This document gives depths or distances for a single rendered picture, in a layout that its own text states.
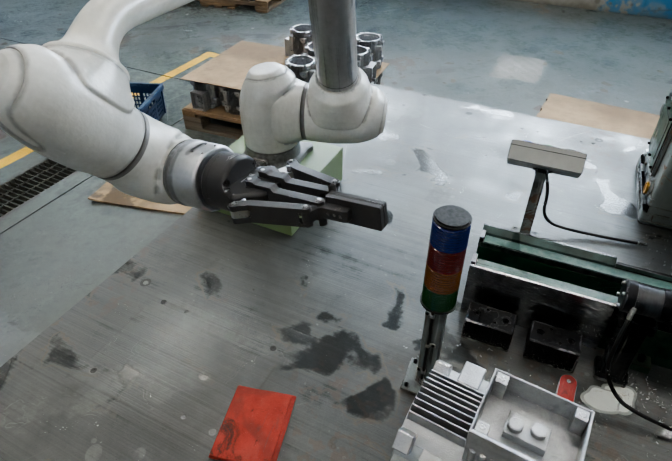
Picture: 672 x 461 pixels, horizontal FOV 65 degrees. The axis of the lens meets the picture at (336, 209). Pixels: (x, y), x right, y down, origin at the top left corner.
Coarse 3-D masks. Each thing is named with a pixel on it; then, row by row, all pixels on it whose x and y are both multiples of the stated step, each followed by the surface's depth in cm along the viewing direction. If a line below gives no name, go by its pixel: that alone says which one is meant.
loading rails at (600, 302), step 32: (480, 256) 124; (512, 256) 120; (544, 256) 118; (576, 256) 117; (608, 256) 115; (480, 288) 115; (512, 288) 112; (544, 288) 108; (576, 288) 110; (608, 288) 115; (544, 320) 113; (576, 320) 109; (608, 320) 106; (640, 352) 108
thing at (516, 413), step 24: (504, 384) 65; (528, 384) 65; (480, 408) 62; (504, 408) 66; (528, 408) 66; (552, 408) 65; (576, 408) 63; (480, 432) 60; (504, 432) 62; (528, 432) 62; (552, 432) 63; (576, 432) 63; (480, 456) 61; (504, 456) 59; (528, 456) 61; (552, 456) 61; (576, 456) 61
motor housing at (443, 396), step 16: (432, 384) 70; (448, 384) 70; (464, 384) 70; (416, 400) 68; (432, 400) 68; (448, 400) 67; (464, 400) 67; (480, 400) 68; (416, 416) 67; (432, 416) 66; (448, 416) 66; (464, 416) 66; (416, 432) 67; (432, 432) 66; (448, 432) 65; (464, 432) 64; (416, 448) 66; (432, 448) 66; (448, 448) 65
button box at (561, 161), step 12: (516, 144) 125; (528, 144) 125; (540, 144) 124; (516, 156) 125; (528, 156) 124; (540, 156) 124; (552, 156) 123; (564, 156) 122; (576, 156) 121; (552, 168) 123; (564, 168) 122; (576, 168) 121
